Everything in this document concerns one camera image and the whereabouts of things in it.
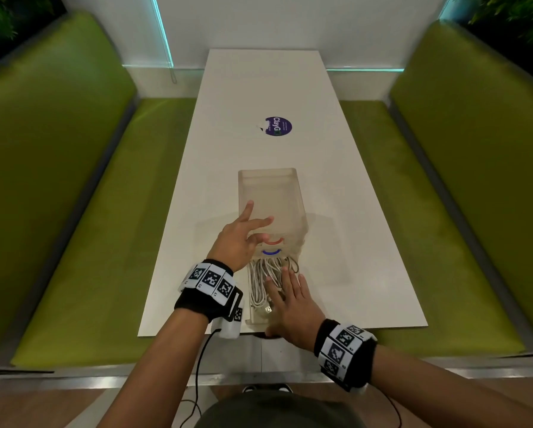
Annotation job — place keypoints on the person's left thumb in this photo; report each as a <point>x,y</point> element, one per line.
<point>259,239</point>

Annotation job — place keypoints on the person's right middle finger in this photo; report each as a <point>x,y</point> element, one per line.
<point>287,283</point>

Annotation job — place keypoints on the dark green shirt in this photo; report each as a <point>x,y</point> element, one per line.
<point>279,412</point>

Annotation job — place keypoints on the round purple sticker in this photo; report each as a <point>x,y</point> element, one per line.
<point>279,126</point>

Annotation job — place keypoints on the person's right hand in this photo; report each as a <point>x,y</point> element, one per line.
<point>297,316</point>

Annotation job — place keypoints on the person's right little finger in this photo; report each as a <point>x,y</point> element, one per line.
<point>304,288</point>

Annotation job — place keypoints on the person's right forearm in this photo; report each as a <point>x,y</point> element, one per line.
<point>436,387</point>

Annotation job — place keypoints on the clear plastic storage box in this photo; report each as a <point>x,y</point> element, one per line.
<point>255,316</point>

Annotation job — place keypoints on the person's right thumb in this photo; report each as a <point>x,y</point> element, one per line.
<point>271,329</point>

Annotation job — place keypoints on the teal light strip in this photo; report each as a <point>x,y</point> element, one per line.
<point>364,69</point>
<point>161,31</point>

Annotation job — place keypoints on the black marker wristband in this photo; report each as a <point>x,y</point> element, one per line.
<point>344,352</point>
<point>208,285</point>

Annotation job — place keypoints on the person's left forearm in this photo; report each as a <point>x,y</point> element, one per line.
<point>159,374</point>

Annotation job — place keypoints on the person's left hand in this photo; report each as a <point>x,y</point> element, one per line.
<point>231,245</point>

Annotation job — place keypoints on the green upholstered bench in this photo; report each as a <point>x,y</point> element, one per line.
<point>462,196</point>
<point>56,196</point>

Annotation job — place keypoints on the black and white shoe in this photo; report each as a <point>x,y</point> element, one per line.
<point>266,388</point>

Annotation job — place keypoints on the green leafy plant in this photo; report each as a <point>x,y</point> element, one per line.
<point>3,17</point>
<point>511,17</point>

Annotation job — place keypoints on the clear plastic box lid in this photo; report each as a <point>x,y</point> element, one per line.
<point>275,200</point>

